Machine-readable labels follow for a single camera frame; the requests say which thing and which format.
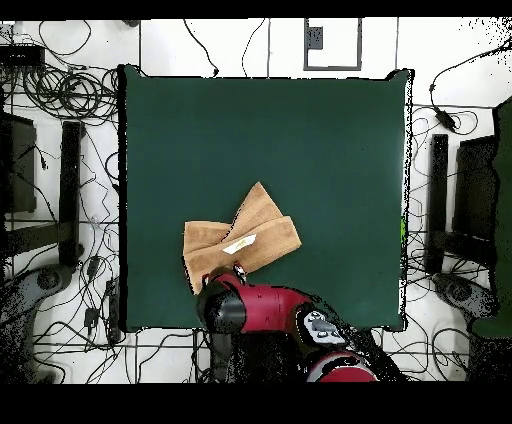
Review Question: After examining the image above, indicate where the tan towel with white label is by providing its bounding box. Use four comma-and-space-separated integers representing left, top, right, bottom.
182, 181, 303, 296

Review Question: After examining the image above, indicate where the dark flat panel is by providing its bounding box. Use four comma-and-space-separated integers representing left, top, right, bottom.
0, 111, 38, 215
452, 135, 499, 241

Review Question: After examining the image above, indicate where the dark green table cloth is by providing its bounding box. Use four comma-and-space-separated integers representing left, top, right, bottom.
118, 64, 415, 333

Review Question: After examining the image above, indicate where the black floor bar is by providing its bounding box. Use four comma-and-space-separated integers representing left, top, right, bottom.
424, 133, 450, 275
58, 120, 86, 268

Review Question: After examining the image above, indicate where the dark stand base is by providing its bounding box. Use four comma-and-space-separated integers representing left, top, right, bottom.
431, 271, 500, 318
0, 263, 76, 326

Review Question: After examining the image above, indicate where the dark green covered furniture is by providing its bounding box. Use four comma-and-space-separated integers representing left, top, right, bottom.
469, 95, 512, 339

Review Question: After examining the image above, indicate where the black electronics box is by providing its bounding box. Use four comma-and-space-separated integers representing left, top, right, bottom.
0, 44, 46, 68

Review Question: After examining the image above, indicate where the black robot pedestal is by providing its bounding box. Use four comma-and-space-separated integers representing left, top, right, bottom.
207, 331, 309, 384

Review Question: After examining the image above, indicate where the black cable with plug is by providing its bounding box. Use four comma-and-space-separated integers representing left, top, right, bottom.
182, 18, 220, 78

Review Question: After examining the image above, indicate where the grey rectangular floor frame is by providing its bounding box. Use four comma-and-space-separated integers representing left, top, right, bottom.
302, 17, 364, 72

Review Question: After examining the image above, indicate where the coiled black cable bundle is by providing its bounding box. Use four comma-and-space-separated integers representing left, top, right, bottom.
22, 65, 120, 121

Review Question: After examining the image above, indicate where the black power brick with cable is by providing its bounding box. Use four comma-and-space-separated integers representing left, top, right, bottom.
428, 47, 480, 135

